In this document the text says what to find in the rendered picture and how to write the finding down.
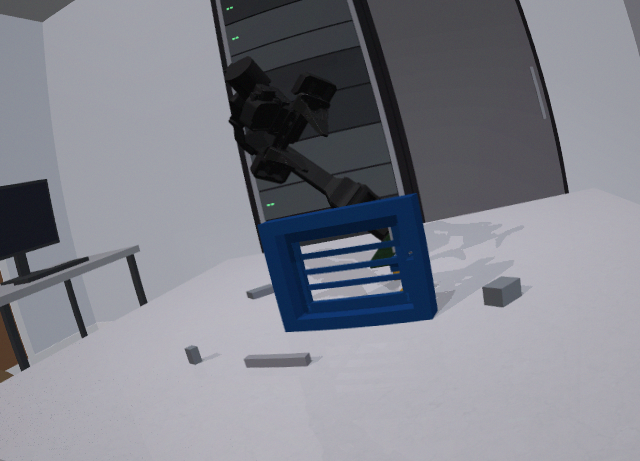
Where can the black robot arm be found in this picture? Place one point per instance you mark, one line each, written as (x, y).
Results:
(255, 106)

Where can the blue rack door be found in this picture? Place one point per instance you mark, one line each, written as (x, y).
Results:
(416, 301)

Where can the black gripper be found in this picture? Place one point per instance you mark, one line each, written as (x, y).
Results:
(275, 163)

